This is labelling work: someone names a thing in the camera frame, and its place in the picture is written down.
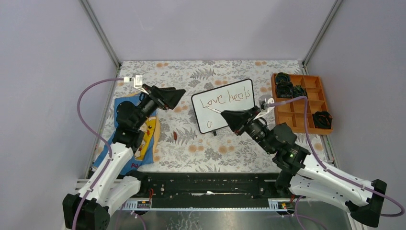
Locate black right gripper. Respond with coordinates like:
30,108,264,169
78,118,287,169
220,105,275,154

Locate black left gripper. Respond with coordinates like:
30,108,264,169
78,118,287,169
134,84,185,130

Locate black framed whiteboard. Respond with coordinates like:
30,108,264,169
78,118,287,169
191,79,255,134

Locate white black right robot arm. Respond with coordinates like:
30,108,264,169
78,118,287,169
220,106,387,228

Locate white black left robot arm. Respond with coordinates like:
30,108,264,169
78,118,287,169
62,84,186,230

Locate floral patterned table mat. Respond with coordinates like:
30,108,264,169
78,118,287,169
93,60,331,174

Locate orange compartment tray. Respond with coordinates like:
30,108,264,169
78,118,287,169
271,72,333,135

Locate blue cartoon cloth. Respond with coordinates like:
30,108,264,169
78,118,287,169
92,92,162,176

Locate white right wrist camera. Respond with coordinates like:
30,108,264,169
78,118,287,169
256,95,275,119

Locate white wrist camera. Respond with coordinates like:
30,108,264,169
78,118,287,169
256,95,275,119
123,74,149,95

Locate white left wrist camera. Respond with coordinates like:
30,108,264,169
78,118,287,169
123,74,149,95

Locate dark coiled cable middle left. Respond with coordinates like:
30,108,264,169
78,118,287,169
275,81,294,98

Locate dark coiled cable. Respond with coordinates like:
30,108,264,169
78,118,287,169
292,85,308,100
275,81,294,98
274,72,292,85
312,111,333,129

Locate dark coiled cable top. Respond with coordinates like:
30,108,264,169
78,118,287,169
274,72,292,85

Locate dark coiled cable middle right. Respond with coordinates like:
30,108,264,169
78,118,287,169
292,85,308,100

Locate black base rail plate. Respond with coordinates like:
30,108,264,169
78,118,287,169
129,171,294,209

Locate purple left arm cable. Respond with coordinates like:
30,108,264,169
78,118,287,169
71,78,125,230

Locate dark coiled cable lower right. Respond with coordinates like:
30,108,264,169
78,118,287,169
312,111,333,129

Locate right aluminium frame post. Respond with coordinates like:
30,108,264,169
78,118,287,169
302,0,344,68

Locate aluminium frame post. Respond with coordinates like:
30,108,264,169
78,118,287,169
79,0,121,69
302,0,344,68

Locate left aluminium frame post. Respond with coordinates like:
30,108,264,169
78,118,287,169
79,0,121,69

